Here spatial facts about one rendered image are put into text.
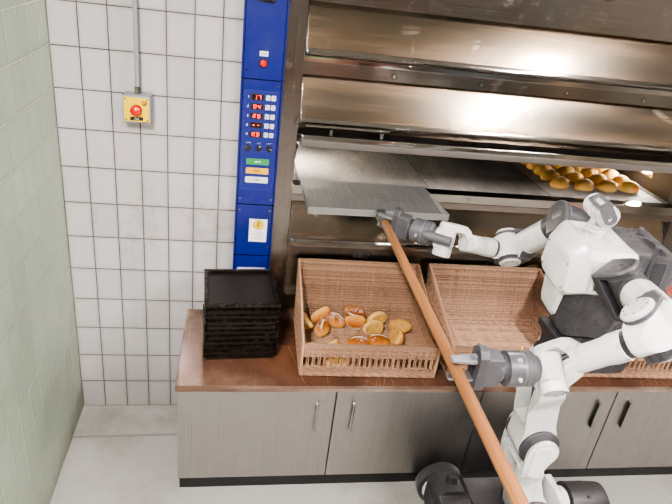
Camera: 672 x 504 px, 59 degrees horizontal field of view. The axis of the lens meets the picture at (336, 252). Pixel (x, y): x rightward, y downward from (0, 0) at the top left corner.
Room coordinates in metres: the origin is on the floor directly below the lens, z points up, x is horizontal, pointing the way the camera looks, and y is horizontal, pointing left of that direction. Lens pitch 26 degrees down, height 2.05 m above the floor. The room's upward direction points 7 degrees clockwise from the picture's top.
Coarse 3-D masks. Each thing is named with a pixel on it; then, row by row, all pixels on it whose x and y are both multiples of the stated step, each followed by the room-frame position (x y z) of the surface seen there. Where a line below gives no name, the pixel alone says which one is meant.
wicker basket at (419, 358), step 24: (312, 264) 2.30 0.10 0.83; (336, 264) 2.31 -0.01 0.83; (360, 264) 2.33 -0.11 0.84; (384, 264) 2.35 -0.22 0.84; (312, 288) 2.27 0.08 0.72; (336, 288) 2.29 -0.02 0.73; (360, 288) 2.31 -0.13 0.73; (408, 288) 2.35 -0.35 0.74; (312, 312) 2.24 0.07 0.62; (336, 312) 2.26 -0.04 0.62; (384, 312) 2.30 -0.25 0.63; (408, 312) 2.32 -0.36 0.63; (312, 336) 2.09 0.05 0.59; (336, 336) 2.12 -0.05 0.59; (408, 336) 2.19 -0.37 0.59; (432, 336) 2.03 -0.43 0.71; (312, 360) 1.84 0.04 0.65; (360, 360) 1.88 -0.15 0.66; (384, 360) 2.00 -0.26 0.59; (408, 360) 1.91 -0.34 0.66; (432, 360) 1.93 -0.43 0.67
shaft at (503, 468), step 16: (384, 224) 1.96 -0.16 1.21; (400, 256) 1.71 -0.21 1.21; (416, 288) 1.52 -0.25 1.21; (432, 320) 1.35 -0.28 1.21; (448, 352) 1.21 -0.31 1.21; (448, 368) 1.17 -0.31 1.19; (464, 384) 1.10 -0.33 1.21; (464, 400) 1.06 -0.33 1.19; (480, 416) 0.99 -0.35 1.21; (480, 432) 0.96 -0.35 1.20; (496, 448) 0.91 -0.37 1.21; (496, 464) 0.87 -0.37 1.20; (512, 480) 0.83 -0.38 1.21; (512, 496) 0.80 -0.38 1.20
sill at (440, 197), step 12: (300, 192) 2.32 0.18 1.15; (432, 192) 2.44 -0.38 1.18; (444, 192) 2.46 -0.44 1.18; (456, 192) 2.48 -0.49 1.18; (468, 192) 2.50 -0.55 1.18; (480, 192) 2.52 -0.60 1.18; (480, 204) 2.47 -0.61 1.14; (492, 204) 2.48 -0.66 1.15; (504, 204) 2.49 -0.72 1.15; (516, 204) 2.50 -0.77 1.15; (528, 204) 2.51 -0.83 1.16; (540, 204) 2.53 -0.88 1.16; (552, 204) 2.54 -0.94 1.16; (576, 204) 2.56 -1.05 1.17; (624, 204) 2.61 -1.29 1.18; (636, 204) 2.64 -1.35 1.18; (648, 204) 2.66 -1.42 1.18; (660, 204) 2.68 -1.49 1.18
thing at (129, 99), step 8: (128, 96) 2.12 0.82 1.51; (136, 96) 2.13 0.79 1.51; (144, 96) 2.13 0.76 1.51; (152, 96) 2.19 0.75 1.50; (128, 104) 2.12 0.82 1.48; (136, 104) 2.12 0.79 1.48; (152, 104) 2.18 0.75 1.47; (128, 112) 2.12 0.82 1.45; (144, 112) 2.13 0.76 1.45; (152, 112) 2.18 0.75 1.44; (128, 120) 2.12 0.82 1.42; (136, 120) 2.12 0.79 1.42; (144, 120) 2.13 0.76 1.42
